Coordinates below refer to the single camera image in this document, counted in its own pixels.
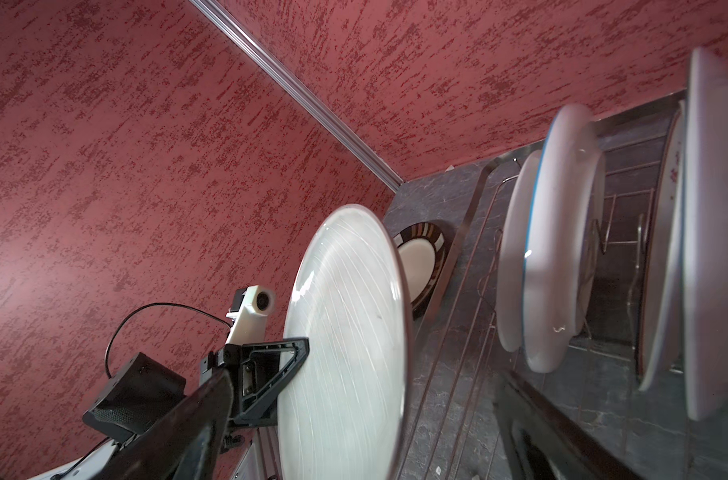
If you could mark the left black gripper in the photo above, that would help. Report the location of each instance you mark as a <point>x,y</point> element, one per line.
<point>258,374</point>

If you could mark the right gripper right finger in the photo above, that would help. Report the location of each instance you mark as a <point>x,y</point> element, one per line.
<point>541,442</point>

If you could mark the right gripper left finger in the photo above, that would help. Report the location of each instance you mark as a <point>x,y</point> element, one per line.
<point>163,432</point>

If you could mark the white lined glass plate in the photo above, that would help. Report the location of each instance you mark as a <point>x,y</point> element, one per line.
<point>343,416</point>

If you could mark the watermelon pattern plate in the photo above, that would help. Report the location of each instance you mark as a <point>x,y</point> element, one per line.
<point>563,240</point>

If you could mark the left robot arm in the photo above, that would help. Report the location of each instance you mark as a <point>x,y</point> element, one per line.
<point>91,463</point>

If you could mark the sunburst green rim plate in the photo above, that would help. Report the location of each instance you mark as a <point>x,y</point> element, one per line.
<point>660,333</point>

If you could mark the small sunburst plate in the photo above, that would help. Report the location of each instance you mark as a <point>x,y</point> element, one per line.
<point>512,255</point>

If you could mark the left corner aluminium profile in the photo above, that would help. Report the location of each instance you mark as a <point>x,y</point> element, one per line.
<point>217,14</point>

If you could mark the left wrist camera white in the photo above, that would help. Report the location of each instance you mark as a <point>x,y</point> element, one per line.
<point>249,312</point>

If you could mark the metal wire dish rack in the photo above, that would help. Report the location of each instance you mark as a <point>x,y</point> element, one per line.
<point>452,431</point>

